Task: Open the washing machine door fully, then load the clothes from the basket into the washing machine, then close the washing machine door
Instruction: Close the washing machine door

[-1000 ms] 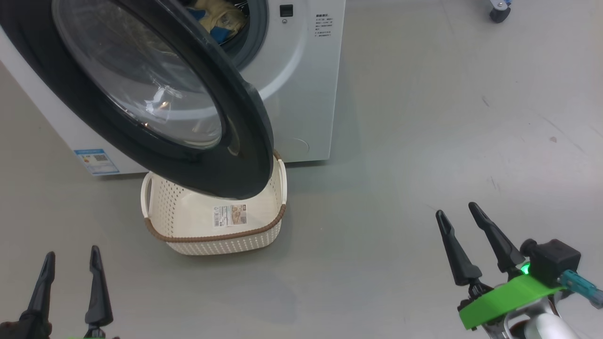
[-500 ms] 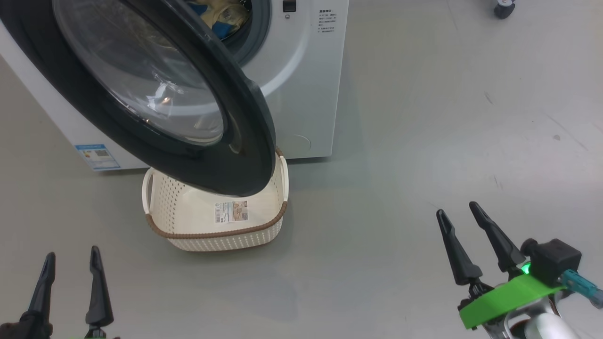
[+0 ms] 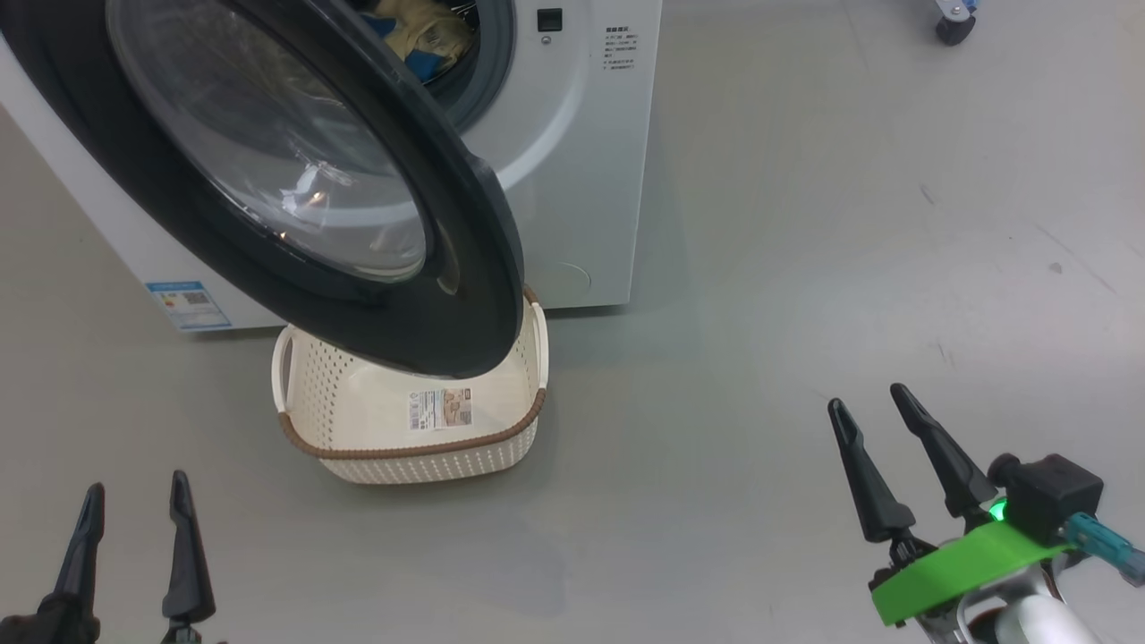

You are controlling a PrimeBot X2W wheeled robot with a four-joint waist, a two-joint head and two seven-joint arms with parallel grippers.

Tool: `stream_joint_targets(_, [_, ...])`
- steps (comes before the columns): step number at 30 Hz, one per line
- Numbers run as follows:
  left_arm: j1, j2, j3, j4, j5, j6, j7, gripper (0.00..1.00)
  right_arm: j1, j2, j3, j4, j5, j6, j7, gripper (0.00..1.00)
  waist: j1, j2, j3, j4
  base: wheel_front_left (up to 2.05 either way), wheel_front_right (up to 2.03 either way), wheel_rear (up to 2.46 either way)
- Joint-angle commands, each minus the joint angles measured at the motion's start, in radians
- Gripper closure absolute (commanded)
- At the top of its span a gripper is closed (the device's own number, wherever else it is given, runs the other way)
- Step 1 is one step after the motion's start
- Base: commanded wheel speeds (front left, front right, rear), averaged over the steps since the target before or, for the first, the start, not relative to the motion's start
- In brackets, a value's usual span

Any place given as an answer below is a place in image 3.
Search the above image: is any chrome cart frame with caster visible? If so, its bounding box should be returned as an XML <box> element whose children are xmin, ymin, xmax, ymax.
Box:
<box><xmin>921</xmin><ymin>0</ymin><xmax>978</xmax><ymax>47</ymax></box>

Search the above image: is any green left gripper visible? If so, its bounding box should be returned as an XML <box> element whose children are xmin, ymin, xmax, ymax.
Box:
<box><xmin>52</xmin><ymin>470</ymin><xmax>229</xmax><ymax>644</ymax></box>

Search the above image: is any teal right camera cable connector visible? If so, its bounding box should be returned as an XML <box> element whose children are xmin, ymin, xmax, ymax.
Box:
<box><xmin>1064</xmin><ymin>512</ymin><xmax>1145</xmax><ymax>589</ymax></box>

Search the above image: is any washing machine glass door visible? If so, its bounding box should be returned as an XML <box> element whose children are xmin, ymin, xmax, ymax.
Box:
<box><xmin>0</xmin><ymin>0</ymin><xmax>526</xmax><ymax>378</ymax></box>

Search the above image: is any cream laundry basket brown rim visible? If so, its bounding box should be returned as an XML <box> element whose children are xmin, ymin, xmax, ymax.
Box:
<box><xmin>271</xmin><ymin>284</ymin><xmax>549</xmax><ymax>486</ymax></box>

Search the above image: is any white front-load washing machine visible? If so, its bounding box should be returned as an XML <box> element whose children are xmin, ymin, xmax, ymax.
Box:
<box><xmin>0</xmin><ymin>0</ymin><xmax>665</xmax><ymax>334</ymax></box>

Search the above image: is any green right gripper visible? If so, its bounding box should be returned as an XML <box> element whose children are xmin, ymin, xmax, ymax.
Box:
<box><xmin>827</xmin><ymin>383</ymin><xmax>1076</xmax><ymax>628</ymax></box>

